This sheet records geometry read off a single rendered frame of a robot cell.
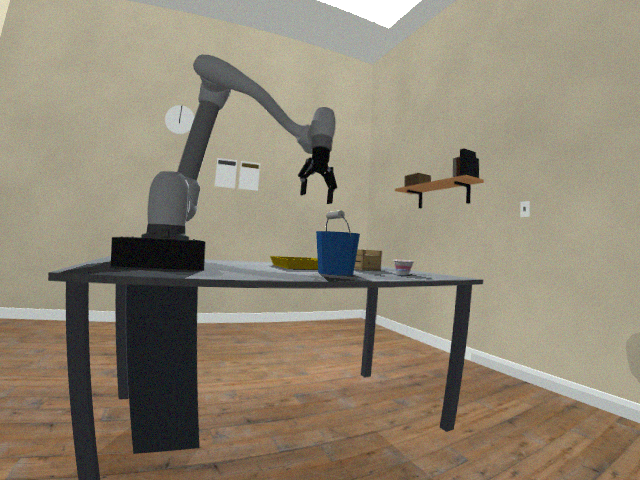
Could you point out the yellow shallow tray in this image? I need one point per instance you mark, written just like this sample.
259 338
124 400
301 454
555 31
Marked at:
295 262

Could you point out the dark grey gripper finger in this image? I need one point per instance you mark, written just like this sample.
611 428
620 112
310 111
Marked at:
330 181
304 175

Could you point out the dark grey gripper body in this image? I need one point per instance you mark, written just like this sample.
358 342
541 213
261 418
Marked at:
323 154

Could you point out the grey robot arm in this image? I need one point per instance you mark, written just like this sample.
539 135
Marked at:
169 201

